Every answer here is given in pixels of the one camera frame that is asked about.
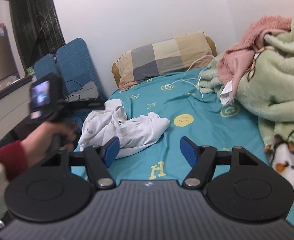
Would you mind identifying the teal smiley bed sheet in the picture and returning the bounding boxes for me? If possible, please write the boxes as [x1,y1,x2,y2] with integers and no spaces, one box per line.
[71,68,294,227]

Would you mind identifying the checkered beige grey pillow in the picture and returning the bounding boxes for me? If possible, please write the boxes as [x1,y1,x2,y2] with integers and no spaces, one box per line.
[112,31,217,90]

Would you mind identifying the pink fuzzy garment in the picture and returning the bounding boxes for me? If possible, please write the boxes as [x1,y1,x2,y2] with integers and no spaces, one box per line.
[216,16,292,102]

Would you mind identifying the white t-shirt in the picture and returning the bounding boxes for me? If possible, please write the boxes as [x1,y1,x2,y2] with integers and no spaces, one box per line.
[78,99,170,159]

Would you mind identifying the white charging cable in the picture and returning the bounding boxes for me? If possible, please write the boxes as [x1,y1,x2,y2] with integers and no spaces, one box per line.
[164,54,219,103]

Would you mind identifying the green fleece cartoon blanket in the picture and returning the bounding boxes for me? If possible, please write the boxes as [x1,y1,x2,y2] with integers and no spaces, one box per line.
[197,17,294,190]

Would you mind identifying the white paper tag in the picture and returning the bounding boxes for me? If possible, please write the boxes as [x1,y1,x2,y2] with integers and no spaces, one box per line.
[220,81,233,106]

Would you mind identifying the person's left hand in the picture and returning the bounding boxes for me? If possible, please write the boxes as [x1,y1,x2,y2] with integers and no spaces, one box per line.
[20,122,78,167]

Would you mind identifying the red sleeve left forearm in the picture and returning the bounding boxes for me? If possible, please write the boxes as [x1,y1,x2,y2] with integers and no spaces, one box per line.
[0,140,29,181]

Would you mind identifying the dark window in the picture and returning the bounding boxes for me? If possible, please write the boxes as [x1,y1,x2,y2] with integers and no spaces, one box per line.
[6,0,65,69]

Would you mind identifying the grey cloth on chair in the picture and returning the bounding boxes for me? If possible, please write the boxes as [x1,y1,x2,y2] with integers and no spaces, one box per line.
[66,81,99,102]

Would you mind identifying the white desk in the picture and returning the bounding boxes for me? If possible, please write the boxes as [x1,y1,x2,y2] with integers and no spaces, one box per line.
[0,76,36,141]

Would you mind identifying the blue folding chair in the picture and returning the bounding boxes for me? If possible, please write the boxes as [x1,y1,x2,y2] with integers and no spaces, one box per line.
[34,38,106,129]

